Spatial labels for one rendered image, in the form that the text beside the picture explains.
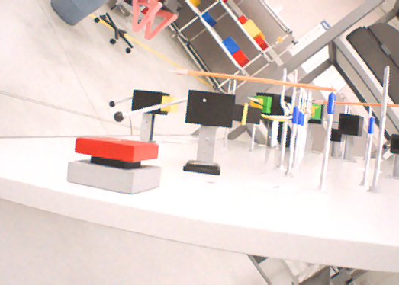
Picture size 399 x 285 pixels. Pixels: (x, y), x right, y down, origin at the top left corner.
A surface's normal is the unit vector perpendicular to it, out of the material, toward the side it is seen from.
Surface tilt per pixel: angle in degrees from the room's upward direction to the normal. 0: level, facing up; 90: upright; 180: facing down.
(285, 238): 90
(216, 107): 80
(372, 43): 90
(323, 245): 90
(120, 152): 90
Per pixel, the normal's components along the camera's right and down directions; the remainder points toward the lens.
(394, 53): -0.26, 0.04
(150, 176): 0.95, 0.12
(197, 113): -0.05, 0.04
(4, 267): 0.77, -0.59
